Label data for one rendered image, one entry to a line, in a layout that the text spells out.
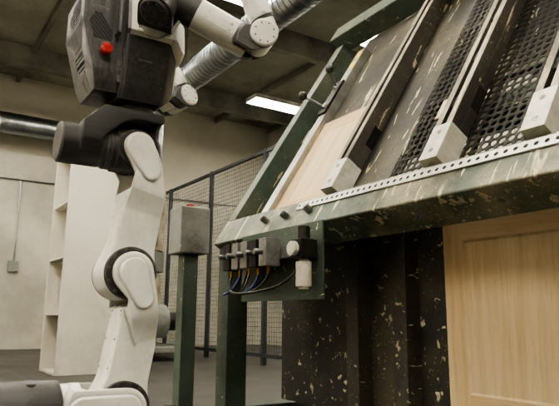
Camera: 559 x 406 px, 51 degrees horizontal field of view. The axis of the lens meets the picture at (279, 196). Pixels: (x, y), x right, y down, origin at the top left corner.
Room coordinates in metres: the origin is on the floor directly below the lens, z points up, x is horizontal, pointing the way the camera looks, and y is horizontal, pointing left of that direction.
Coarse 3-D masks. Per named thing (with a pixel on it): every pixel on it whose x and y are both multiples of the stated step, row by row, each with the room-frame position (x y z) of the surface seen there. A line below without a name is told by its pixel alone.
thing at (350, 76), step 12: (360, 60) 2.45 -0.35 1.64; (348, 72) 2.44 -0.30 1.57; (348, 84) 2.41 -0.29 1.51; (336, 96) 2.38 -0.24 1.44; (336, 108) 2.38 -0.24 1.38; (324, 120) 2.34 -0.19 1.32; (312, 132) 2.33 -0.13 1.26; (312, 144) 2.31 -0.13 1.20; (300, 156) 2.28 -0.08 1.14; (288, 168) 2.30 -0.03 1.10; (288, 180) 2.25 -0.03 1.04; (276, 192) 2.24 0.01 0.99; (276, 204) 2.22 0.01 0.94
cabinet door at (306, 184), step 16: (352, 112) 2.19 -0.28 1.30; (336, 128) 2.23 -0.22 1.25; (352, 128) 2.11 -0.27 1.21; (320, 144) 2.25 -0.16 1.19; (336, 144) 2.13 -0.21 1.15; (304, 160) 2.28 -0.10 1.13; (320, 160) 2.16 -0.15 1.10; (336, 160) 2.05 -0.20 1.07; (304, 176) 2.18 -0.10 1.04; (320, 176) 2.07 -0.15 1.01; (288, 192) 2.21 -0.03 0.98; (304, 192) 2.10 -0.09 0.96; (320, 192) 1.98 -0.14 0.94
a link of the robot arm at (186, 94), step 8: (176, 88) 1.96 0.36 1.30; (184, 88) 1.98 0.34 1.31; (192, 88) 2.01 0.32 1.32; (176, 96) 1.95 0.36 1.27; (184, 96) 1.97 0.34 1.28; (192, 96) 2.00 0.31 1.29; (168, 104) 1.97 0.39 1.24; (176, 104) 1.97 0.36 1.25; (184, 104) 1.98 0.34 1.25; (192, 104) 2.00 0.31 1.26; (160, 112) 2.03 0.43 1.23
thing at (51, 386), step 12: (0, 384) 1.48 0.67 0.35; (12, 384) 1.49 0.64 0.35; (24, 384) 1.50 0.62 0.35; (36, 384) 1.52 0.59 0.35; (48, 384) 1.53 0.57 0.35; (0, 396) 1.46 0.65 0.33; (12, 396) 1.47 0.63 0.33; (24, 396) 1.48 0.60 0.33; (36, 396) 1.49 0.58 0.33; (48, 396) 1.50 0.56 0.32; (60, 396) 1.52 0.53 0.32
